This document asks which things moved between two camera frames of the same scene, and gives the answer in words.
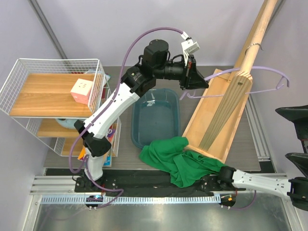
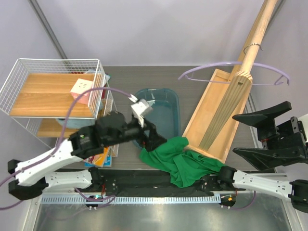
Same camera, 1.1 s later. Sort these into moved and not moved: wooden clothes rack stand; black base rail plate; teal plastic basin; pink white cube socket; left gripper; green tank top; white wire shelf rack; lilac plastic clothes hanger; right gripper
Moved: right gripper; left gripper; lilac plastic clothes hanger
Not moved: white wire shelf rack; pink white cube socket; black base rail plate; wooden clothes rack stand; green tank top; teal plastic basin
